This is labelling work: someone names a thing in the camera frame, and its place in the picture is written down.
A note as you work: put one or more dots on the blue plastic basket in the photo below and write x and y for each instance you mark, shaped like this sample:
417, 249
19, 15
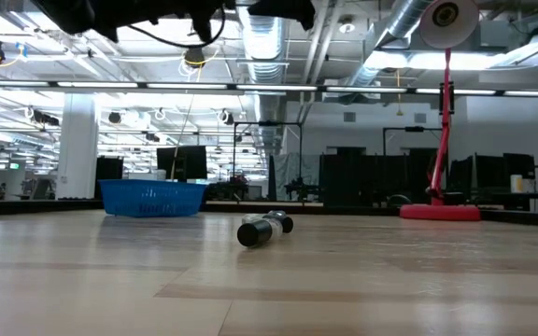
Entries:
152, 198

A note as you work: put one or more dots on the silver glitter nail polish bottle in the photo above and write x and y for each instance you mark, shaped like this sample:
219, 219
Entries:
283, 219

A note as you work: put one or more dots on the white nail polish bottle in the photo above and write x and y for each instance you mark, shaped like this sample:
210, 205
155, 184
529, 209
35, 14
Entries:
255, 233

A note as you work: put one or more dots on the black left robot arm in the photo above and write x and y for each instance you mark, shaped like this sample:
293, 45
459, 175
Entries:
87, 11

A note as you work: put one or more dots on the black overhead light bar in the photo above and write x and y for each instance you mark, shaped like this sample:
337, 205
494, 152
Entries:
297, 88

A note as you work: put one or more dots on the grey tarp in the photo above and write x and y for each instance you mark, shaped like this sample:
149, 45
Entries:
297, 170

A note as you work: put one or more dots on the background robot workstation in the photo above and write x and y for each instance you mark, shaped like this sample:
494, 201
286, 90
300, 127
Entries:
227, 189
301, 189

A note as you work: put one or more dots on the black cabinet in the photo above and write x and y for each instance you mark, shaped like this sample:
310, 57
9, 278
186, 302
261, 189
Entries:
108, 172

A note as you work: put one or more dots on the white building column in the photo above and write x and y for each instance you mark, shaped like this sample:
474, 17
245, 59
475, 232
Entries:
76, 149

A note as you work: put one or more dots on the red desk lamp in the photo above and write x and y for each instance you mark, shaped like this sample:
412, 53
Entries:
439, 212

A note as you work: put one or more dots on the black workstation panels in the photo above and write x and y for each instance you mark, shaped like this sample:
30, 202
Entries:
488, 172

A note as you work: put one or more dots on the white roll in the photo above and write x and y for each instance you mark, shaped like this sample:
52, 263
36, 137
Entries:
516, 184

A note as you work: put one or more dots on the silver air duct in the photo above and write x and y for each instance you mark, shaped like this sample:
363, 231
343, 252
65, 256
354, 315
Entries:
263, 46
404, 18

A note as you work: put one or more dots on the black gantry frame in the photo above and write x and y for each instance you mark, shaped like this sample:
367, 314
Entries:
414, 129
269, 124

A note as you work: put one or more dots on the black partition wall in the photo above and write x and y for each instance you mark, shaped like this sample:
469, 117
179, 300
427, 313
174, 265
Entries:
367, 179

